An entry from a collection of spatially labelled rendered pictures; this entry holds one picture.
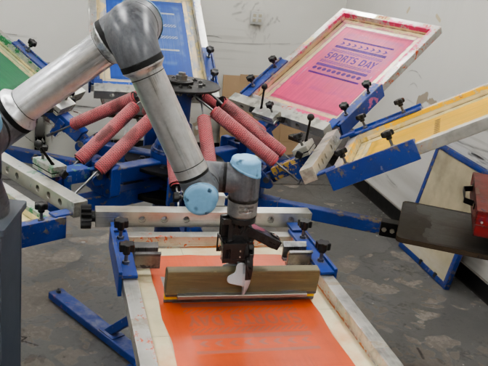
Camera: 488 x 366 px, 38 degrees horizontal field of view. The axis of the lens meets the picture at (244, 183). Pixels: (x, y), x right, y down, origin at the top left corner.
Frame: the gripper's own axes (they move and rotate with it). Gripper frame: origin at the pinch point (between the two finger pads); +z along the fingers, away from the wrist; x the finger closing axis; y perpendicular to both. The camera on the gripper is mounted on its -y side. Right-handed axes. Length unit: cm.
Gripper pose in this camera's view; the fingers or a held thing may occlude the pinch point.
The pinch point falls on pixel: (243, 285)
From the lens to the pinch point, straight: 188.0
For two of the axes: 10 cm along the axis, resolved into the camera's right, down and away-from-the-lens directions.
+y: -9.6, 0.2, -2.6
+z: -0.8, 9.3, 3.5
